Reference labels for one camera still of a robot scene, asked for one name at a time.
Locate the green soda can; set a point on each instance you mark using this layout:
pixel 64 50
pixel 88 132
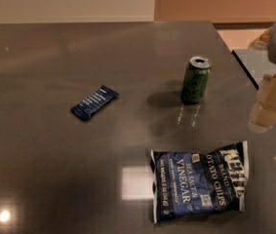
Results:
pixel 195 79

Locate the blue rxbar blueberry wrapper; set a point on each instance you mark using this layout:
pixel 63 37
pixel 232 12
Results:
pixel 93 103

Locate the blue kettle chips bag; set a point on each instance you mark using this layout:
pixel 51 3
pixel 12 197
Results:
pixel 189 183

